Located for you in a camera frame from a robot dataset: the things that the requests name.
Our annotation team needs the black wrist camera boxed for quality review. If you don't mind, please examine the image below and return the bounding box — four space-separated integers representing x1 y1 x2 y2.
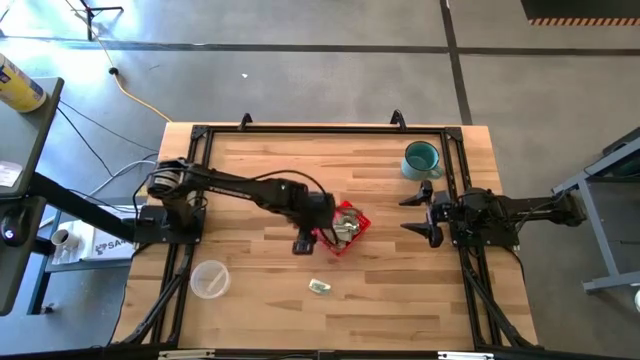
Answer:
457 187 495 216
291 227 318 257

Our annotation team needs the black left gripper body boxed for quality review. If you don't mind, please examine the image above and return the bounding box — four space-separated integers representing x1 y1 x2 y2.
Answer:
292 192 337 234

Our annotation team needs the yellow wipes canister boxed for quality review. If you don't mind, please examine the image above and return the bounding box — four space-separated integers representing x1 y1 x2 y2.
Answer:
0 52 48 114

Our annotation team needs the red plastic basket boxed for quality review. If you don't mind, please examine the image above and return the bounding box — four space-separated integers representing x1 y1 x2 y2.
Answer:
313 200 373 258

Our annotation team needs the black tripod stand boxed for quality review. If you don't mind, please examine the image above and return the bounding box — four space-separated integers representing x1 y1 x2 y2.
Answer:
74 0 125 42

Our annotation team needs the yellow floor cable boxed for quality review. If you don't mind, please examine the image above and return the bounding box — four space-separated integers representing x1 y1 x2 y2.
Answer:
63 0 174 124

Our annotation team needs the white printed box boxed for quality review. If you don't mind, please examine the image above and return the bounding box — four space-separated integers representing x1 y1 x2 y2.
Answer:
79 204 139 262

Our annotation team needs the white cup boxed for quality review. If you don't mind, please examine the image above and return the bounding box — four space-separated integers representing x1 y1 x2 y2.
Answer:
50 228 81 252

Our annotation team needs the clear round plastic container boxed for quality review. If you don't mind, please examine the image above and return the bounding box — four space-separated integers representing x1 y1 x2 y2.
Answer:
189 259 232 301

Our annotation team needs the white paper sheet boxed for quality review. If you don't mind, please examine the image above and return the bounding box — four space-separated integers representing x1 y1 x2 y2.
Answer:
0 159 24 188

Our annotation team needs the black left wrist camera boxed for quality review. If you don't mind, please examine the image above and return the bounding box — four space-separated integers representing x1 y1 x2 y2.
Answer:
291 227 318 257

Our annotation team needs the silver metal bracket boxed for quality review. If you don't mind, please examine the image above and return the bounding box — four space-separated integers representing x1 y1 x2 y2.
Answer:
157 349 217 360
437 350 495 360

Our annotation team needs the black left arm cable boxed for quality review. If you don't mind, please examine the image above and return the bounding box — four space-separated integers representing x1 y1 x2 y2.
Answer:
249 168 334 201

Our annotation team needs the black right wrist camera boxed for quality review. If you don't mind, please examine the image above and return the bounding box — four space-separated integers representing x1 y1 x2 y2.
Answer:
457 187 495 216

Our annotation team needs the dark blue shelf frame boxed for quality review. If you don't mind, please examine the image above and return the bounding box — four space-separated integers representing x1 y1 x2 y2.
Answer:
27 209 132 316

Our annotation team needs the black mat with hazard stripe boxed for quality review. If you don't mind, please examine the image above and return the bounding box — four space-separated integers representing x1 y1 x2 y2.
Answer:
519 0 640 27

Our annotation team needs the grey metal cart frame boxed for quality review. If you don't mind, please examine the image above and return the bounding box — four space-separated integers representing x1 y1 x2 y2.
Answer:
551 127 640 295

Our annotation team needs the teal mug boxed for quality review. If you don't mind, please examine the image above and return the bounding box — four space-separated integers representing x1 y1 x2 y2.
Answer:
400 140 445 182

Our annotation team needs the grey side table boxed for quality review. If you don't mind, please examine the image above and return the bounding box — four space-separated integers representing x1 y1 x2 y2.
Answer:
0 77 66 199

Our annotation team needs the black diagonal support beam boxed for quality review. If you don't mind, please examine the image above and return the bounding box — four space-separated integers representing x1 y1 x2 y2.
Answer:
27 171 139 245

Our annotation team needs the black floor cable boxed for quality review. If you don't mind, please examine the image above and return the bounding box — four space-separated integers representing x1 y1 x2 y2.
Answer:
56 99 160 177

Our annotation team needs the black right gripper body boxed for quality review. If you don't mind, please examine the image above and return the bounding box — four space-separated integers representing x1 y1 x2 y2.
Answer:
423 189 454 236

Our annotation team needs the white cable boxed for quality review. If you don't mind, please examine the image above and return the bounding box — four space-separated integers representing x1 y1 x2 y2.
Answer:
89 158 160 199

